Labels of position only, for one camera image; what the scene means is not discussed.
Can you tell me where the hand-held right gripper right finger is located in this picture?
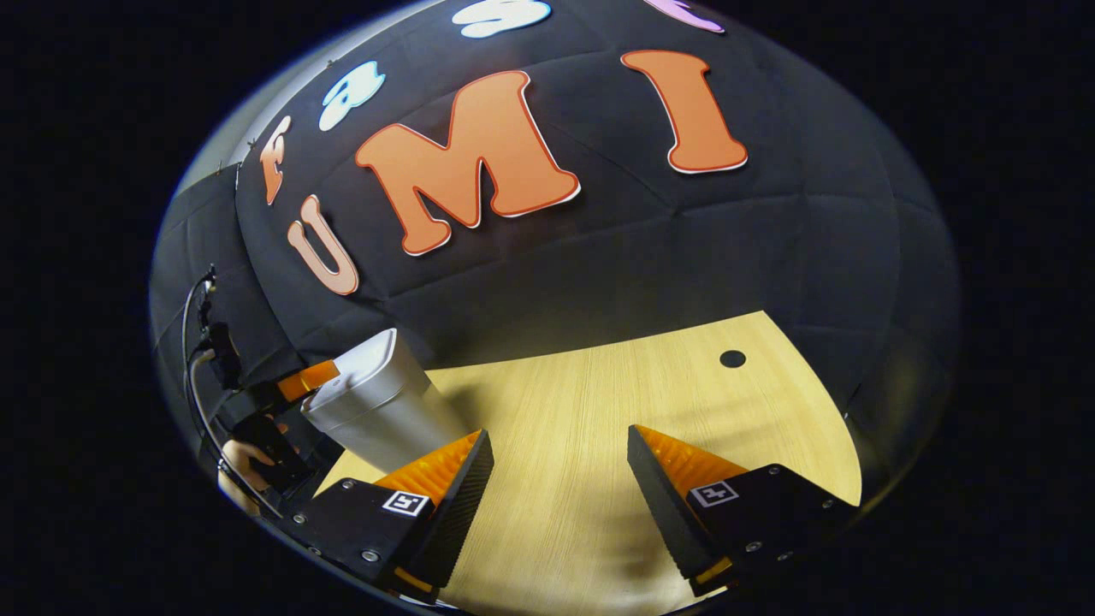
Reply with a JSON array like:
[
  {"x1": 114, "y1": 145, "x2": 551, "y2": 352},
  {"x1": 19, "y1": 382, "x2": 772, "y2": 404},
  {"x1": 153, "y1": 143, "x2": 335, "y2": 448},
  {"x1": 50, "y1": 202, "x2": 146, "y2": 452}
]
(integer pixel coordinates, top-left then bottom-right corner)
[{"x1": 626, "y1": 424, "x2": 861, "y2": 600}]

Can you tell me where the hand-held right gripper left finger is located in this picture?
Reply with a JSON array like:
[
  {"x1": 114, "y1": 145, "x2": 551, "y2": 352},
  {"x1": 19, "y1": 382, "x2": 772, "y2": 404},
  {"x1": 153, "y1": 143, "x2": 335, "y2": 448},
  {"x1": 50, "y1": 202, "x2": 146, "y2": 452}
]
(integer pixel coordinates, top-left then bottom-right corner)
[{"x1": 282, "y1": 429, "x2": 495, "y2": 605}]

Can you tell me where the white desktop garbage bin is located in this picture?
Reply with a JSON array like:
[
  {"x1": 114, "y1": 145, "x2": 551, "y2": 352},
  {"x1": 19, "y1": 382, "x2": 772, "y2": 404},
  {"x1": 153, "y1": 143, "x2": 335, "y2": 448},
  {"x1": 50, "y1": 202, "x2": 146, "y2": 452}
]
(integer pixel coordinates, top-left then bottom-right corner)
[{"x1": 299, "y1": 328, "x2": 473, "y2": 477}]

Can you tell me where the wooden desktop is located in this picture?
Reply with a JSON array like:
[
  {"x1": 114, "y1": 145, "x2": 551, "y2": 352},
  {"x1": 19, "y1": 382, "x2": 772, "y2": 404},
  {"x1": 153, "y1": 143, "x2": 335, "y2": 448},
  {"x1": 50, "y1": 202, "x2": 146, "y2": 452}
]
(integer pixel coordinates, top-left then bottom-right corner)
[{"x1": 312, "y1": 310, "x2": 863, "y2": 616}]

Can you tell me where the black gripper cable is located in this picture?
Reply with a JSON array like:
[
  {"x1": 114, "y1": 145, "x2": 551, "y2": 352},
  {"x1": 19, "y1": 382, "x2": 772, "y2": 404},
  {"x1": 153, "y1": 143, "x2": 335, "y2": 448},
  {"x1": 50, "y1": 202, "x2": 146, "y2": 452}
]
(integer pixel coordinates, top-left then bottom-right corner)
[{"x1": 180, "y1": 267, "x2": 287, "y2": 520}]

